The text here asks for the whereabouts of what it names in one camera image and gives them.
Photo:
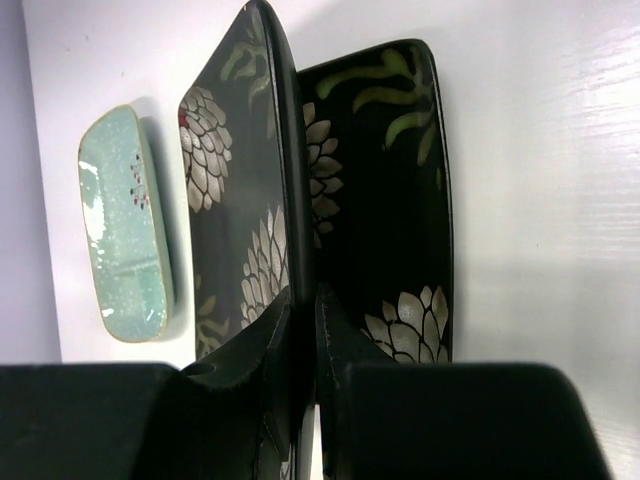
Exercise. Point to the light green plate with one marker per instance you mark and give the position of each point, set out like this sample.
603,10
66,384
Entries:
125,228

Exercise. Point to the black floral square plate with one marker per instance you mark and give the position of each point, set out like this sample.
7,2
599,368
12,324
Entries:
381,201

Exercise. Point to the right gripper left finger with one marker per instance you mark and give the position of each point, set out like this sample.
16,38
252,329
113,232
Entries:
246,422

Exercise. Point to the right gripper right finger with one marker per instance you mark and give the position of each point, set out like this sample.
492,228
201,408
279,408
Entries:
353,379

